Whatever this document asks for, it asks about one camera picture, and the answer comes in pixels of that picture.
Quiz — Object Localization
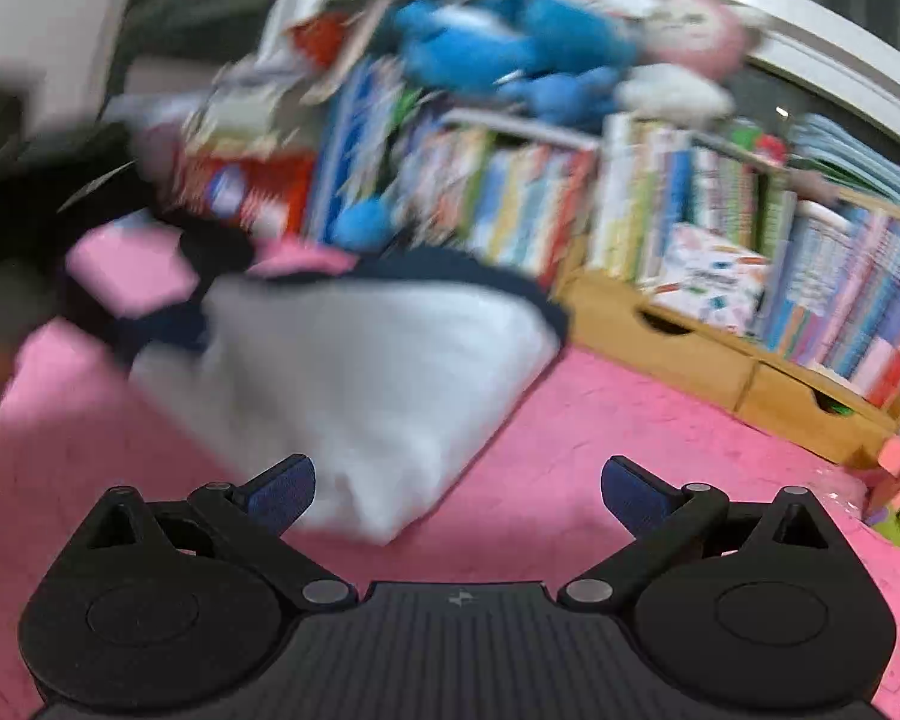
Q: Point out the stack of pale blue booklets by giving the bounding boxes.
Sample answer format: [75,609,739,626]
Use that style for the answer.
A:
[791,114,900,203]

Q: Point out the pile of white papers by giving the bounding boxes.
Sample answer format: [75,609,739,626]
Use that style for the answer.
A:
[109,52,308,166]

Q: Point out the pink rabbit plush toy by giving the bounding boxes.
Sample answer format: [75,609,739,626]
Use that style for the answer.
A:
[619,0,766,117]

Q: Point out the red plastic basket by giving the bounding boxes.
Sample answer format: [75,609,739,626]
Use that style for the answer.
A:
[172,150,316,237]

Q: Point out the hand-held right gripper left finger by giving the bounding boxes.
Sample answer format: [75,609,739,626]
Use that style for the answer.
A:
[82,454,359,610]

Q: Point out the pink rabbit-print blanket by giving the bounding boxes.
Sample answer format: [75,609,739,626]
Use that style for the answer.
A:
[0,225,900,720]

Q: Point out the small blue plush ball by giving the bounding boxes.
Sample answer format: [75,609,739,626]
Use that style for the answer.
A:
[330,195,395,252]

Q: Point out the white box with pencil print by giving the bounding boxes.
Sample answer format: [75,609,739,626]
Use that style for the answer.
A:
[649,223,770,335]

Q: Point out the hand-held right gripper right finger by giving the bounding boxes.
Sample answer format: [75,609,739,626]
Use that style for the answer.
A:
[557,455,830,610]

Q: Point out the wooden drawer organizer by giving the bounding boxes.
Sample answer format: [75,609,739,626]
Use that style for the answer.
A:
[559,270,900,466]

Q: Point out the white window frame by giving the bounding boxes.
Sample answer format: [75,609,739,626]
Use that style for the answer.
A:
[0,0,900,173]

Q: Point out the navy and white jacket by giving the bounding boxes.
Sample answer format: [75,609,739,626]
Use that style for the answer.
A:
[116,247,571,545]

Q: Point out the row of colourful books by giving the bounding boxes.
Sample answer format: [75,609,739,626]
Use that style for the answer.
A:
[304,60,601,278]
[589,112,900,406]

